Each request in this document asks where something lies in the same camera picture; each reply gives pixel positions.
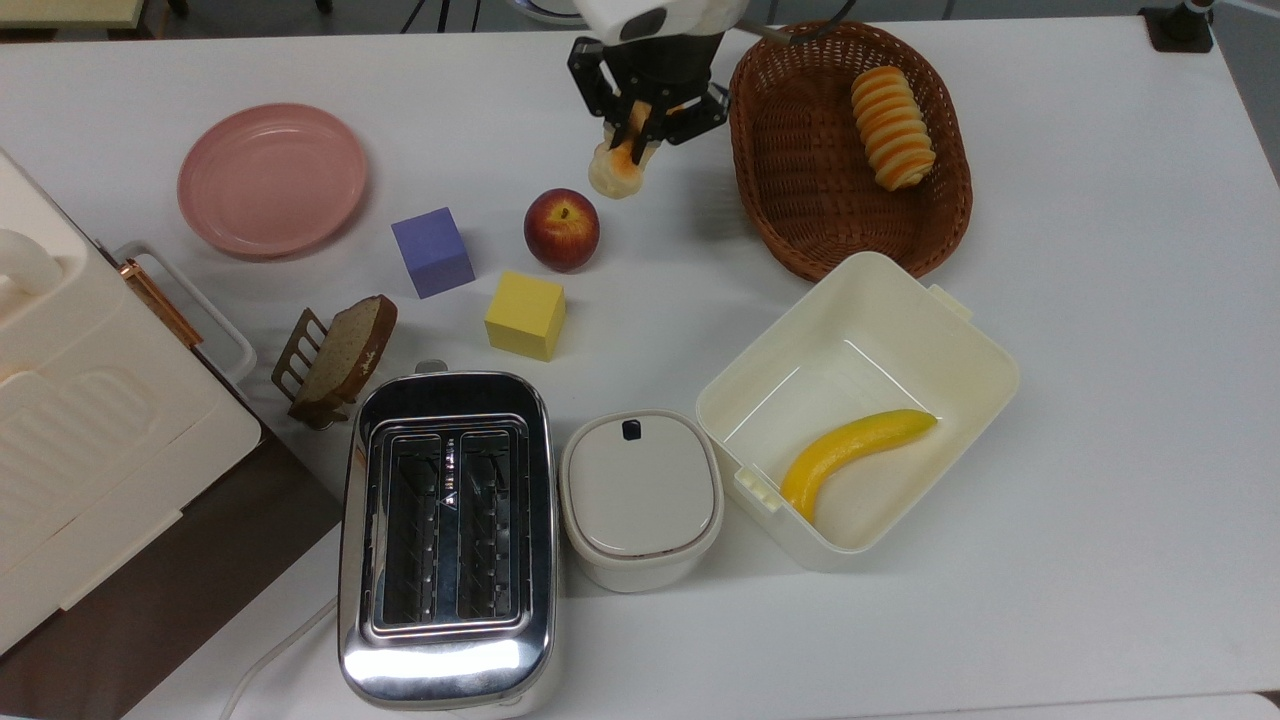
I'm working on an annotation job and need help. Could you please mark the purple foam cube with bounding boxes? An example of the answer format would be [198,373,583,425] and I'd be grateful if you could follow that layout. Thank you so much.
[390,207,477,300]

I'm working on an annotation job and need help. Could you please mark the pale yellow side table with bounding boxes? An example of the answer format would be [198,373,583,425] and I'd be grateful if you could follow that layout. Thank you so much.
[0,0,147,31]

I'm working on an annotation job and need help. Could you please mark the silver two-slot toaster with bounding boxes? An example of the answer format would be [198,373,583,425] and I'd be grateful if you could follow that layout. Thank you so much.
[337,360,561,716]

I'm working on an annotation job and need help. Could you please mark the golden square bread bun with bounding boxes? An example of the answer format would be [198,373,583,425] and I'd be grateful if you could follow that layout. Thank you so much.
[588,100,667,200]

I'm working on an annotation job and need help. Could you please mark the white toaster cable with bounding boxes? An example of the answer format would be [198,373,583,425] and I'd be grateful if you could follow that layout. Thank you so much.
[218,595,341,720]

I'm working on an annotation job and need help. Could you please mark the pink plate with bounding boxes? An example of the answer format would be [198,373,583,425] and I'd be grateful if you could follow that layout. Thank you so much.
[177,103,370,261]

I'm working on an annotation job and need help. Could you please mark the cream toy oven with handles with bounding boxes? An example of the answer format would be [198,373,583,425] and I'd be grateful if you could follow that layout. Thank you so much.
[0,145,346,720]

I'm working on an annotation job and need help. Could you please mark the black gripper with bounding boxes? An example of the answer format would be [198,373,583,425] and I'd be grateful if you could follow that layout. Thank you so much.
[567,33,731,166]

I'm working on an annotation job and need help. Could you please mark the yellow banana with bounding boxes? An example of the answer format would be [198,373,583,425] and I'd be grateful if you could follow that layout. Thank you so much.
[779,408,939,525]

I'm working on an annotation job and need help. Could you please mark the red apple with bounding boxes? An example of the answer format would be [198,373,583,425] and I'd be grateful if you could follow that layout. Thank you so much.
[523,188,602,273]

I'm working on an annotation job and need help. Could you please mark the brown wicker basket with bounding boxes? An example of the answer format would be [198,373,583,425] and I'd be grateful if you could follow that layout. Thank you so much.
[728,22,974,283]

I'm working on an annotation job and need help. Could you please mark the brown bread slice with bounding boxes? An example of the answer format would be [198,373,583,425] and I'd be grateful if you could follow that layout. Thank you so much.
[289,294,399,431]

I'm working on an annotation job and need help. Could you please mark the yellow foam cube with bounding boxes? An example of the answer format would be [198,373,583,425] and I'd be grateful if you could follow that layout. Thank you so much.
[484,270,567,362]

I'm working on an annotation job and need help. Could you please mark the cream open plastic box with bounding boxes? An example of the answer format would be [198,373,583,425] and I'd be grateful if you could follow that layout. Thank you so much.
[695,250,1022,573]

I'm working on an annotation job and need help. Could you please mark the black stand base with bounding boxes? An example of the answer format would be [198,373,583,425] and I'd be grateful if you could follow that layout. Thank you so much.
[1140,0,1217,54]

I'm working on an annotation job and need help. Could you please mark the orange striped bread roll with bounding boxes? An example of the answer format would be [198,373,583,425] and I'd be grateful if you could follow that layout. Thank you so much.
[850,66,937,192]

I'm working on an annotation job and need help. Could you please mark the black tripod legs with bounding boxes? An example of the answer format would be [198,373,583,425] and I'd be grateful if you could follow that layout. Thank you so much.
[400,0,483,33]

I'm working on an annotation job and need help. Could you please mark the brown toast rack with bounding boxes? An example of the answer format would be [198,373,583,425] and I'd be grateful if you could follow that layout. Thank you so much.
[271,308,351,431]

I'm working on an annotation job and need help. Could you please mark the cream lidded container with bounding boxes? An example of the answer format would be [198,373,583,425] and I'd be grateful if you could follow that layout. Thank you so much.
[559,408,725,594]

